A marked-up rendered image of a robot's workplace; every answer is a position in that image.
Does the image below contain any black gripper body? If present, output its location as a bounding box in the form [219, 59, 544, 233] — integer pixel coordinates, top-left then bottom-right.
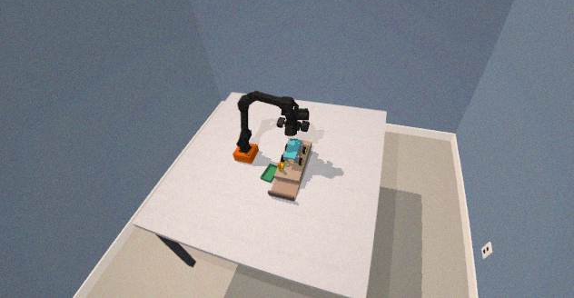
[277, 117, 310, 132]

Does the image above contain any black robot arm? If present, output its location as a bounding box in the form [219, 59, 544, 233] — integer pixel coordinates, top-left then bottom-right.
[236, 90, 309, 154]

